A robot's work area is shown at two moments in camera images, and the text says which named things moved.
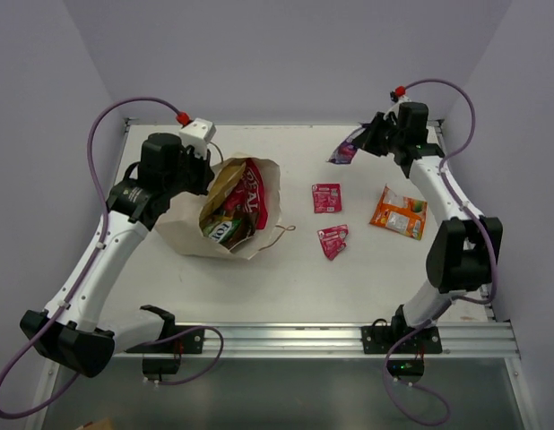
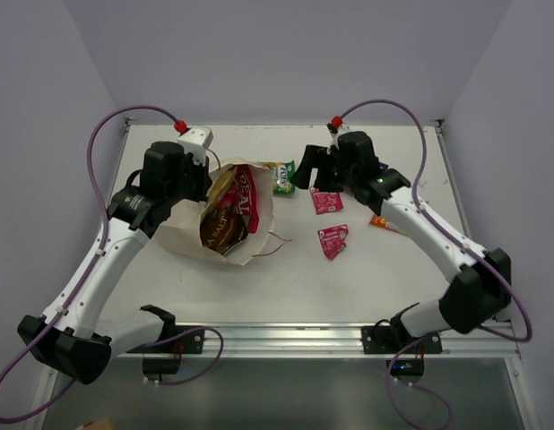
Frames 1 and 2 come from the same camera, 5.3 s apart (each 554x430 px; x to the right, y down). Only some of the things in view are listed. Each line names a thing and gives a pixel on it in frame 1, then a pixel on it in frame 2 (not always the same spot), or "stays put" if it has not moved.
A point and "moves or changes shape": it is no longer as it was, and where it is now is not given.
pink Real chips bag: (249, 194) moves or changes shape
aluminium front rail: (339, 341) stays put
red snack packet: (326, 197) stays put
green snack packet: (220, 231) -> (283, 173)
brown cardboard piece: (105, 424) stays put
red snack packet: (333, 239) stays put
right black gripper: (367, 140) -> (315, 158)
